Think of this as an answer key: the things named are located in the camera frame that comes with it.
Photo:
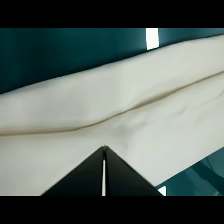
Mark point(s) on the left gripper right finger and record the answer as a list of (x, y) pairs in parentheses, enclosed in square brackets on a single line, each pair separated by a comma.
[(128, 182)]

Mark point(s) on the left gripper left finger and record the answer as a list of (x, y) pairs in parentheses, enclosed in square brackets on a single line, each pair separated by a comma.
[(83, 181)]

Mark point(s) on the cream garment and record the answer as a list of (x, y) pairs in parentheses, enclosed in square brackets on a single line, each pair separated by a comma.
[(133, 110)]

